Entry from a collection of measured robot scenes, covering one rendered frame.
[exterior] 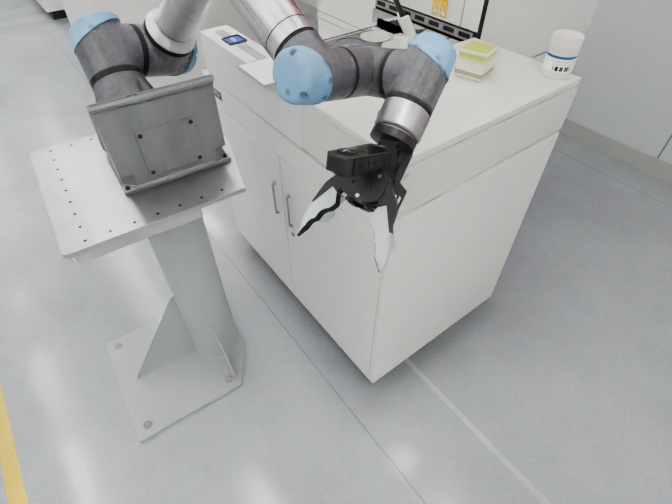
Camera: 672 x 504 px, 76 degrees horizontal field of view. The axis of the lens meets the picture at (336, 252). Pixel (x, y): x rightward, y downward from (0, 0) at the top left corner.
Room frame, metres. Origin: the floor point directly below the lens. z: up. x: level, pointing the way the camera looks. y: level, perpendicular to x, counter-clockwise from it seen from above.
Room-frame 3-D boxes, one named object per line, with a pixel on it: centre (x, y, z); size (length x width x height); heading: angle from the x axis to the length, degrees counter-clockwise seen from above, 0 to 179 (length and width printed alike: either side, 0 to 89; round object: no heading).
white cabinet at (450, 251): (1.25, -0.08, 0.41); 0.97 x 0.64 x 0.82; 37
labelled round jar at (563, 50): (1.08, -0.56, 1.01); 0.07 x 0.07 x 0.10
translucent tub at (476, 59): (1.08, -0.35, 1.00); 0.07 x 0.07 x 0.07; 52
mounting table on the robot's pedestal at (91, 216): (0.89, 0.48, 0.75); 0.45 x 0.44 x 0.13; 124
